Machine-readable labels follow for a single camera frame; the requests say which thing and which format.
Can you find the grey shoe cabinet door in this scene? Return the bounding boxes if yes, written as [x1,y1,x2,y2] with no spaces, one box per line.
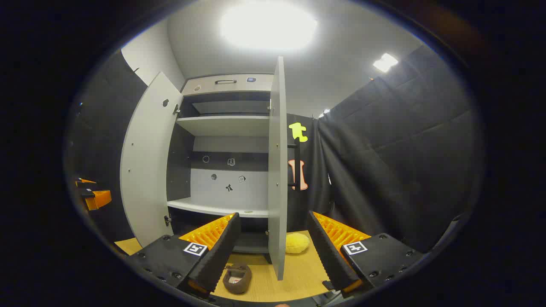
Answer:
[268,56,288,281]
[119,71,185,248]

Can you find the black door handle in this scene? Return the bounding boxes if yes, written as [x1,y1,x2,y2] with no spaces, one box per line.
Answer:
[288,144,302,190]

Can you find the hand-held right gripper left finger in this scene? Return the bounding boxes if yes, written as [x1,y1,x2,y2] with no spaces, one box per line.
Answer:
[124,212,241,299]

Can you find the large ceiling light panel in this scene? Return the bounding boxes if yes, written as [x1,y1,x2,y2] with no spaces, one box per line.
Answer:
[220,1,318,52]

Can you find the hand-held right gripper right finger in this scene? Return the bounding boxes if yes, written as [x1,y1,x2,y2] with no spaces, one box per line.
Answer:
[307,210,425,299]

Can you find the yellow plush cushion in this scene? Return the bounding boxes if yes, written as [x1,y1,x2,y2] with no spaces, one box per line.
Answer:
[285,232,311,255]

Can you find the grey shoe cabinet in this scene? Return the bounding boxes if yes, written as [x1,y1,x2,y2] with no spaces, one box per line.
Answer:
[166,73,276,254]

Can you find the brown shoe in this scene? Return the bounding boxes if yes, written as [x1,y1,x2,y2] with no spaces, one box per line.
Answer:
[223,264,252,294]

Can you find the black backdrop cloth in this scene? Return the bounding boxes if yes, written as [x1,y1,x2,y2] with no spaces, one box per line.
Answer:
[285,43,485,255]
[66,49,148,243]

